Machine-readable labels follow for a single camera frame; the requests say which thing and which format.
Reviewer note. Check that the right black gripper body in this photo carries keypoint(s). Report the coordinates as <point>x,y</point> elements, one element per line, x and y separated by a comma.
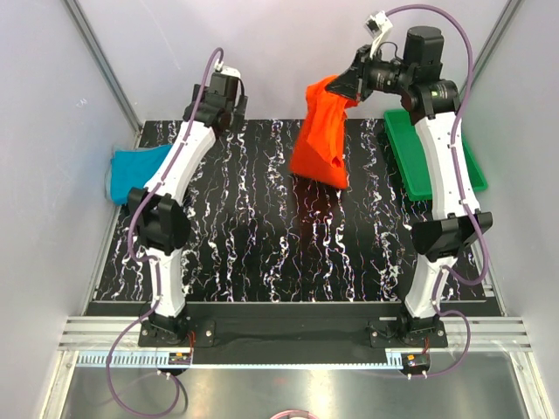
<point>377,75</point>

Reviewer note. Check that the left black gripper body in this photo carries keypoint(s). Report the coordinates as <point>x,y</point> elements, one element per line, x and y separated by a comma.
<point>237,118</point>

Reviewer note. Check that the orange t shirt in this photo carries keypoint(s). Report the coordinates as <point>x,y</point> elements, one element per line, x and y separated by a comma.
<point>318,151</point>

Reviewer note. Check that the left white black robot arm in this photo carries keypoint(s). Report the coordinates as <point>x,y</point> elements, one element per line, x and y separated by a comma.
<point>159,222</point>

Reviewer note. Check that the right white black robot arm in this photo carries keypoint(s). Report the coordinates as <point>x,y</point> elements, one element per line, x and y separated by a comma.
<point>432,104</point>

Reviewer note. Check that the green plastic tray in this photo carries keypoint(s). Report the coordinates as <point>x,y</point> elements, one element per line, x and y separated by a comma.
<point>411,160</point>

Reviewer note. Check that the black marbled table mat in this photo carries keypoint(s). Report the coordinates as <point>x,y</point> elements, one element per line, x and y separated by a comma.
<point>261,234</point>

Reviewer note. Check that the folded teal t shirt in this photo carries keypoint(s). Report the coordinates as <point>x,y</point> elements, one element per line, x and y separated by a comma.
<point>132,169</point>

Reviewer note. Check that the left orange black connector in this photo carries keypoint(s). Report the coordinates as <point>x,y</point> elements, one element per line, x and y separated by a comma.
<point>179,358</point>

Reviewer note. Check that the orange black connector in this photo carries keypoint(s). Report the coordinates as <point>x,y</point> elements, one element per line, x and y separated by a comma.
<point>420,361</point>
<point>179,358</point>

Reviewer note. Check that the right orange black connector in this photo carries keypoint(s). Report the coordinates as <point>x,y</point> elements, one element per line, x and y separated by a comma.
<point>420,361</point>

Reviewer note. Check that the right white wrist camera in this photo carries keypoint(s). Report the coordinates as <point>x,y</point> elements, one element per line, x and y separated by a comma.
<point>379,26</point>

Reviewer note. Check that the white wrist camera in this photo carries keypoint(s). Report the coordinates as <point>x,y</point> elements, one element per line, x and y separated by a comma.
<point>226,70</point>
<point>379,26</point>

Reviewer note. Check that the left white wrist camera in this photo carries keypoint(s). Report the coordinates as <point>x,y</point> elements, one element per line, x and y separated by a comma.
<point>226,70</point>

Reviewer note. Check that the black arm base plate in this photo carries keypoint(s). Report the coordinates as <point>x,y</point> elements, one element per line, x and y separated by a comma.
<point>292,331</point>

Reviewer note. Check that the white slotted cable duct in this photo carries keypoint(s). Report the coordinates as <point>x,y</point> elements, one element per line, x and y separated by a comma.
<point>393,361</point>

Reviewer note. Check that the aluminium frame rail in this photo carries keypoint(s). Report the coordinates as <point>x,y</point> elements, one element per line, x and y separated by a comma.
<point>507,334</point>

